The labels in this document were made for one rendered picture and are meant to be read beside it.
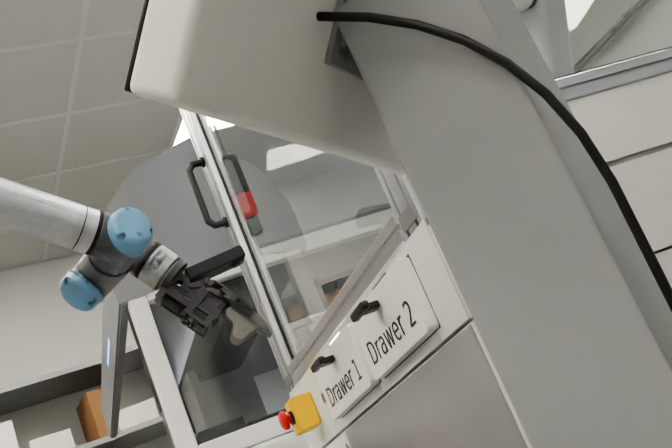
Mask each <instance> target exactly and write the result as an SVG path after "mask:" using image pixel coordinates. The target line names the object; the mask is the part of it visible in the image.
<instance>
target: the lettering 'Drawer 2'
mask: <svg viewBox="0 0 672 448"><path fill-rule="evenodd" d="M405 304H406V305H407V306H408V309H409V315H410V325H411V327H413V326H414V325H415V324H416V323H417V322H416V320H415V321H414V322H413V323H412V318H411V310H410V307H409V304H408V303H407V302H406V301H404V302H403V303H402V307H403V309H404V305H405ZM400 318H401V316H400V315H399V316H398V317H397V321H398V323H399V325H400V327H401V330H402V332H403V334H404V335H405V333H404V331H403V328H402V326H401V323H400ZM394 324H395V325H396V327H397V329H396V330H395V331H394V328H393V325H394ZM388 328H389V331H390V334H391V336H390V334H389V333H388V331H387V329H386V330H385V331H386V334H387V337H388V339H387V337H386V335H385V334H384V333H383V335H384V337H385V338H386V340H387V342H388V344H389V346H390V348H392V345H391V342H390V339H391V341H392V343H393V344H394V345H395V342H394V339H393V336H392V332H391V329H390V326H389V327H388ZM392 330H393V333H394V335H395V337H396V338H397V339H398V340H401V339H402V335H400V337H399V338H398V337H397V335H396V332H397V331H398V330H399V328H398V325H397V324H396V323H395V322H392ZM388 335H389V336H388ZM389 337H390V339H389ZM391 337H392V338H391ZM380 339H382V340H383V342H382V344H381V348H382V351H383V353H384V354H387V352H388V348H387V346H386V344H385V341H384V339H383V338H382V336H379V338H378V340H379V342H380ZM388 340H389V341H388ZM369 344H370V345H371V346H372V347H373V349H374V351H375V354H376V361H375V362H374V359H373V357H372V354H371V352H370V350H369V347H368V345H369ZM383 345H385V348H386V352H385V351H384V350H383ZM366 346H367V348H368V351H369V353H370V356H371V358H372V360H373V363H374V365H376V364H377V362H378V356H377V353H376V350H375V348H374V346H373V344H372V343H371V342H367V344H366Z"/></svg>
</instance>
